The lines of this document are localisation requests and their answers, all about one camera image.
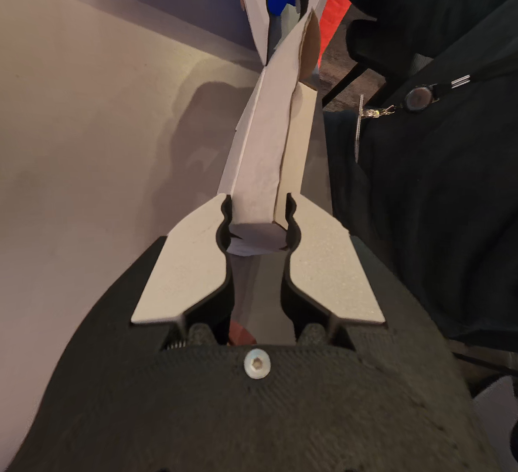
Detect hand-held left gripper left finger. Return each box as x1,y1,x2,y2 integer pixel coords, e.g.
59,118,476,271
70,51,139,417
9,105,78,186
130,193,236,344

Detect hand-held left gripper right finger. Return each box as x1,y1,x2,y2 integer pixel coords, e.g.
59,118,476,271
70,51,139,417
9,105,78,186
280,192,386,340

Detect white and brown cardboard box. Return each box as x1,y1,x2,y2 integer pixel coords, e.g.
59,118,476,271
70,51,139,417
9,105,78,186
218,5,324,257

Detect person's left hand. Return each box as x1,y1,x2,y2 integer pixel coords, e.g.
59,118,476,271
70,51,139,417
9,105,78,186
228,317,256,346

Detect orange red object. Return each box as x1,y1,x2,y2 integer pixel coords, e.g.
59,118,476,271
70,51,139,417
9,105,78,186
317,0,352,69

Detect black office chair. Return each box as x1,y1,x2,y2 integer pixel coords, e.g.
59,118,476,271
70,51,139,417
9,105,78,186
322,5,410,107

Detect person's dark clothing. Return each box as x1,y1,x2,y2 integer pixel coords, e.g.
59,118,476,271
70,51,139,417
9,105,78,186
324,0,518,353

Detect clear badge holder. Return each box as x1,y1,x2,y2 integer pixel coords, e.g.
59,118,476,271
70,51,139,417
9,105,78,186
354,94,365,163

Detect metal badge clip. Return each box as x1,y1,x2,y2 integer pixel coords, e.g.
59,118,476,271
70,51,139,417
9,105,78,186
365,104,407,119

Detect black round badge reel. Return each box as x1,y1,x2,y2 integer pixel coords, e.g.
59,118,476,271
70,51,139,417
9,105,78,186
405,84,439,113

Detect black lanyard strap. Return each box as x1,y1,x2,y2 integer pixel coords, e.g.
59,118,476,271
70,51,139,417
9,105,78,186
432,60,518,91

